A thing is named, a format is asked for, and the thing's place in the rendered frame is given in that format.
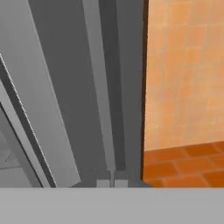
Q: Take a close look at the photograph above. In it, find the grey fridge door handle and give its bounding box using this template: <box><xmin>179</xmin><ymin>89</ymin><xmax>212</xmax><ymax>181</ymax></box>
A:
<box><xmin>81</xmin><ymin>0</ymin><xmax>127</xmax><ymax>172</ymax></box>

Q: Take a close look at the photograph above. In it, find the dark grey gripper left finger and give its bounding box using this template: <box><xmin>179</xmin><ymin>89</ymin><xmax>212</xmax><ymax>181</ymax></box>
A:
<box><xmin>71</xmin><ymin>169</ymin><xmax>112</xmax><ymax>189</ymax></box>

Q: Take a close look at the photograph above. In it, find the grey fridge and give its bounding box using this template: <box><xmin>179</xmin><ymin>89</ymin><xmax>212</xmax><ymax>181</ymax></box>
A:
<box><xmin>0</xmin><ymin>0</ymin><xmax>81</xmax><ymax>189</ymax></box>

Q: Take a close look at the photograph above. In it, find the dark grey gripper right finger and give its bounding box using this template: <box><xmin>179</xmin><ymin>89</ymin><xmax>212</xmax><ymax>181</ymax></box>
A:
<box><xmin>113</xmin><ymin>169</ymin><xmax>155</xmax><ymax>189</ymax></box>

